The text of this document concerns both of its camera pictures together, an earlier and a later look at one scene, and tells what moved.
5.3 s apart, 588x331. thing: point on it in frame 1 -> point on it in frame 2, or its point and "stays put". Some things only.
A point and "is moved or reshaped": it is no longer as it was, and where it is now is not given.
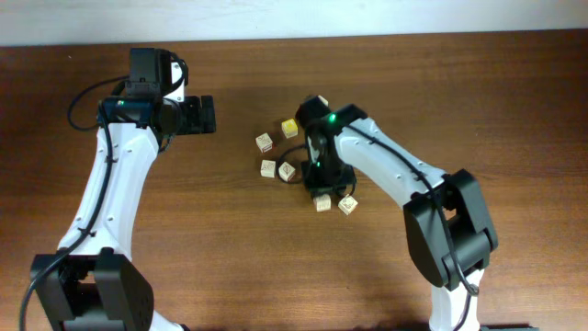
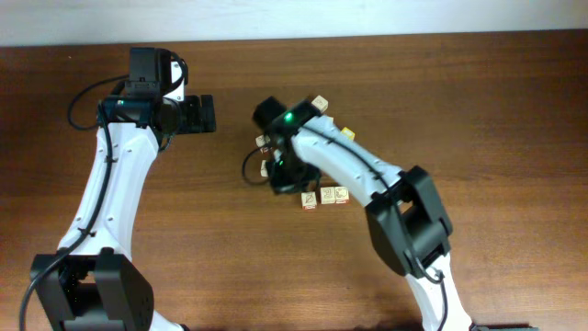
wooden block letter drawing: [322, 202] is moved or reshaped
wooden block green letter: [347, 204] is moved or reshaped
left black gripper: [195, 122] stays put
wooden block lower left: [267, 168] stays put
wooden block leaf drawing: [287, 171] is moved or reshaped
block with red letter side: [323, 100] stays put
